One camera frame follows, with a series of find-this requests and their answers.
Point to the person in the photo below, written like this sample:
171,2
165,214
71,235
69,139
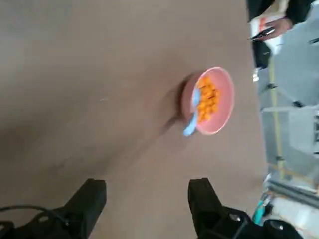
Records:
301,10

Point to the white orange carton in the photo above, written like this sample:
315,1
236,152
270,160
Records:
256,25

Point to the blue plastic spoon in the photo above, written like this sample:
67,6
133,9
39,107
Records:
190,127

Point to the pink bowl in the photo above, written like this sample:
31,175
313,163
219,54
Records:
225,99

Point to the orange popcorn pile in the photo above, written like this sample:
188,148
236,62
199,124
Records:
209,99

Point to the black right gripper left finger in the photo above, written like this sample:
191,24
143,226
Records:
84,209

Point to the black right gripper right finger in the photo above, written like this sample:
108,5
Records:
204,206

